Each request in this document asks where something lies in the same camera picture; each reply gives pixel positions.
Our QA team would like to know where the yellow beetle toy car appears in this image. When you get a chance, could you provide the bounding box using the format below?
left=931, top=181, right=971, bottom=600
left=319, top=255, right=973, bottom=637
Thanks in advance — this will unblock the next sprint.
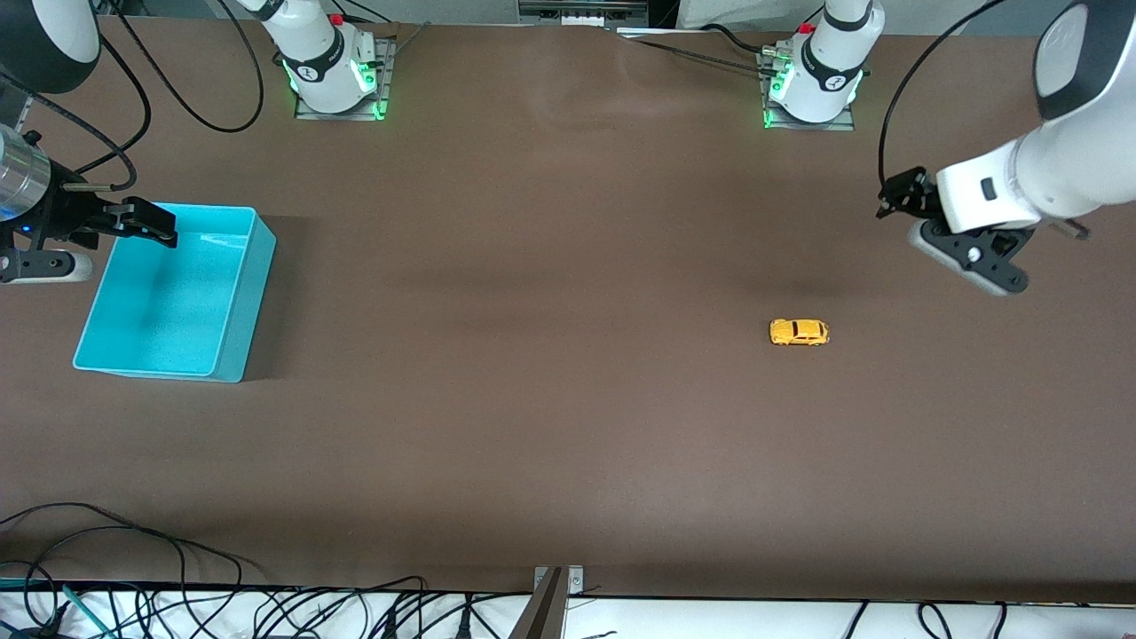
left=769, top=319, right=831, bottom=347

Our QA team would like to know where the teal plastic bin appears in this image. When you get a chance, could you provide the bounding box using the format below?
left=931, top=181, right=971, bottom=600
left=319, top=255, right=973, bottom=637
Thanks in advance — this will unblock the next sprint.
left=72, top=202, right=278, bottom=384

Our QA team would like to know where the grey power strip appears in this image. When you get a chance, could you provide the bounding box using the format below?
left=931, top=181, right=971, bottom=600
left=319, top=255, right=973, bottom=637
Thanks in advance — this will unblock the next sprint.
left=517, top=0, right=651, bottom=28

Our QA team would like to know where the thin black right gripper cable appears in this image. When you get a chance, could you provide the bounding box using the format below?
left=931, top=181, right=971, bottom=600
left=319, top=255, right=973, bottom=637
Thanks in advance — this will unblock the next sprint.
left=0, top=69, right=138, bottom=194

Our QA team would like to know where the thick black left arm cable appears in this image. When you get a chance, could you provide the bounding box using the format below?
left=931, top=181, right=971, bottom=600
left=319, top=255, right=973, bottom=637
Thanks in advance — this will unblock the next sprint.
left=877, top=0, right=1008, bottom=189

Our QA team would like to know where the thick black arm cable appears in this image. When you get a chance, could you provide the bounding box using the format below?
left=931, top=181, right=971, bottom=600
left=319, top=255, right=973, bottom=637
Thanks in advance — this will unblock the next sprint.
left=91, top=0, right=266, bottom=135
left=877, top=0, right=1008, bottom=189

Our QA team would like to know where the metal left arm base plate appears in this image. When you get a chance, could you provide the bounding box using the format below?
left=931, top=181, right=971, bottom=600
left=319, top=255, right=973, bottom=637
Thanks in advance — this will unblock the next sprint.
left=757, top=46, right=857, bottom=133

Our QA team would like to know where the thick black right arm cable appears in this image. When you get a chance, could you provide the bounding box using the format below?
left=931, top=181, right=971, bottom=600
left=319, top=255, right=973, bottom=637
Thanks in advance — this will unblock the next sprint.
left=91, top=0, right=266, bottom=135

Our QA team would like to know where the black cable along table edge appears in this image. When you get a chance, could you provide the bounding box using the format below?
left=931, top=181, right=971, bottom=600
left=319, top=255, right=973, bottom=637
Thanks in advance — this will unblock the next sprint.
left=618, top=23, right=775, bottom=74

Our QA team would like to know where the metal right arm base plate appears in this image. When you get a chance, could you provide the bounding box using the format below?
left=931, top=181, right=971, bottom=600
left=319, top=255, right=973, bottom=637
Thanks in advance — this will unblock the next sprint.
left=294, top=34, right=398, bottom=122

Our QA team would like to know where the long black looping cable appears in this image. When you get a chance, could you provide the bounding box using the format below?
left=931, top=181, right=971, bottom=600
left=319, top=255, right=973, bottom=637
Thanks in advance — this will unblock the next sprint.
left=0, top=502, right=246, bottom=594

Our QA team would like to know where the black cable tangle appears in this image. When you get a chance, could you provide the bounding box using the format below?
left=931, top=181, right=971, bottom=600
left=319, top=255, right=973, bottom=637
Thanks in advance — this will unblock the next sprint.
left=0, top=575, right=533, bottom=639

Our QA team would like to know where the metal clamp bracket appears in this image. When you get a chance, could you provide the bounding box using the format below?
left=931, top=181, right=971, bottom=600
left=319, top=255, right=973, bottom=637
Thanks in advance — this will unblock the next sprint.
left=510, top=564, right=586, bottom=639

